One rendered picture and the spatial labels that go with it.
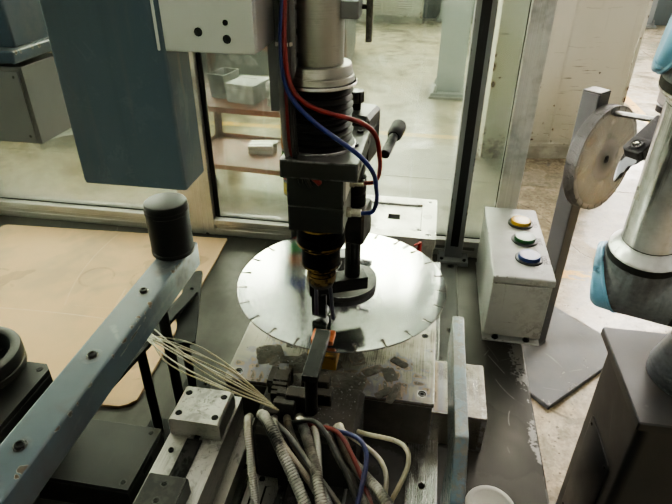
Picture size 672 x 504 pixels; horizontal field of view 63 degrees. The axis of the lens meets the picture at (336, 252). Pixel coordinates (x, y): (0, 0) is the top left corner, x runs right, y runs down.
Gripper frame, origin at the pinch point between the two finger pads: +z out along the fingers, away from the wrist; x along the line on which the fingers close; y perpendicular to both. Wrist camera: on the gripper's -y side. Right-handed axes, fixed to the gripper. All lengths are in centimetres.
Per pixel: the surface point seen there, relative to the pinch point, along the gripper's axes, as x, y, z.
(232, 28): -18, -100, -46
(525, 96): 13.4, -28.0, -22.7
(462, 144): 18.4, -38.5, -12.8
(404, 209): 22, -50, 1
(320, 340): -16, -91, -7
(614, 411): -27, -34, 26
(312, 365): -19, -94, -7
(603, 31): 168, 206, 8
